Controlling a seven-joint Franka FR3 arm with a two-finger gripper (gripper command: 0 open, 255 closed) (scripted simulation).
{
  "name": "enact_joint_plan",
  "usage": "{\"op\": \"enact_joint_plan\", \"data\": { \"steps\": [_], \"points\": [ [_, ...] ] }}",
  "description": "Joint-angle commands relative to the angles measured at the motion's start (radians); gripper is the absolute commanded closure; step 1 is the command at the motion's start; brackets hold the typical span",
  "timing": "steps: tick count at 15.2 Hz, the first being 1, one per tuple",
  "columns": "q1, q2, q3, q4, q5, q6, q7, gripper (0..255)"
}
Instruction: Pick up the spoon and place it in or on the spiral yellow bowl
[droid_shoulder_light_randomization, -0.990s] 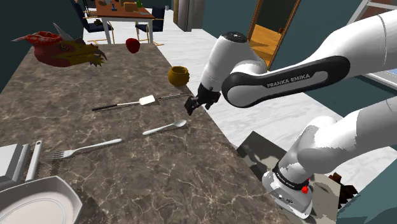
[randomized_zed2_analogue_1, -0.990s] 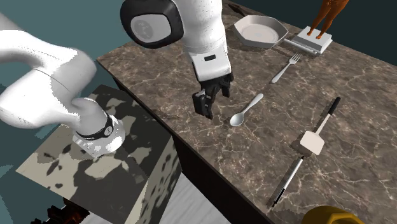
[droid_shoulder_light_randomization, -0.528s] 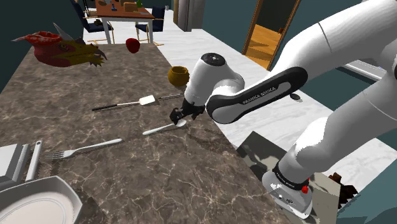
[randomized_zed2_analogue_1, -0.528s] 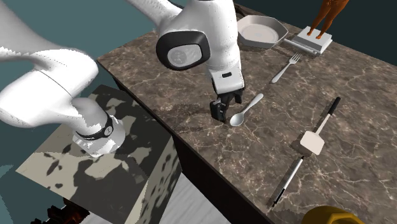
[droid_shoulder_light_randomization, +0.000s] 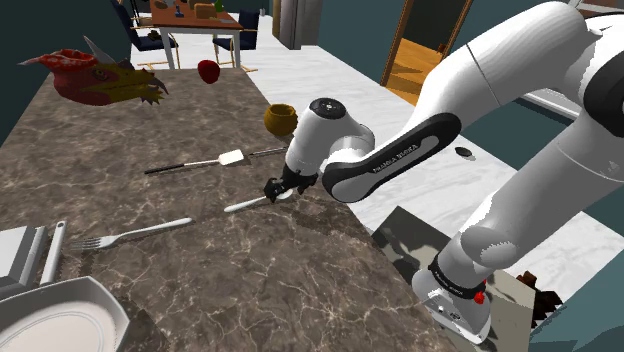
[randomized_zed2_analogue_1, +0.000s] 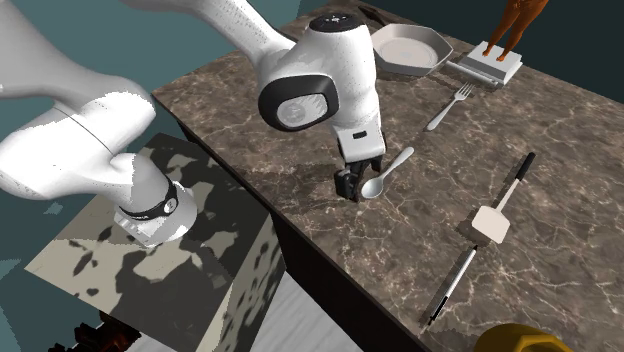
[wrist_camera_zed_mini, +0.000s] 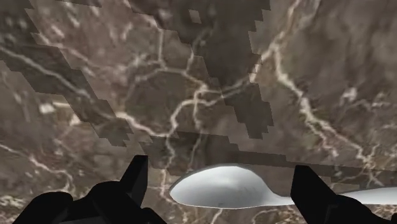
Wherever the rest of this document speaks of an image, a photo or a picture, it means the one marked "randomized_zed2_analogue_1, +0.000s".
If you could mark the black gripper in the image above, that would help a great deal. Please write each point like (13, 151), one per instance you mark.
(360, 167)

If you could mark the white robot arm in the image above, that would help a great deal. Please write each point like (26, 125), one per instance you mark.
(322, 73)

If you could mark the silver spoon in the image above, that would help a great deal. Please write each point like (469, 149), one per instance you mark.
(374, 186)

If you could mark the silver fork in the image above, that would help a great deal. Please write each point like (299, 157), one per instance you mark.
(446, 111)

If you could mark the white octagonal plate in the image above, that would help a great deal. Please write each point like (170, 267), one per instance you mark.
(407, 51)

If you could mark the black and white pen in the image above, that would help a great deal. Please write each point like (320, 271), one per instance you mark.
(451, 287)

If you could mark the silver grey stick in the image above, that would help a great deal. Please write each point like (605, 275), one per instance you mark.
(475, 74)

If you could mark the orange figure on white base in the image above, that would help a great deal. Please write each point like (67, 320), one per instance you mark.
(492, 61)

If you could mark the brown marble top table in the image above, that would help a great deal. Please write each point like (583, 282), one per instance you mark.
(551, 161)

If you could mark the patterned robot stand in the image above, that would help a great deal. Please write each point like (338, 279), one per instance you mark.
(166, 287)

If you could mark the yellow rounded object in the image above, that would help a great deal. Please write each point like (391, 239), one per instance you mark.
(521, 340)

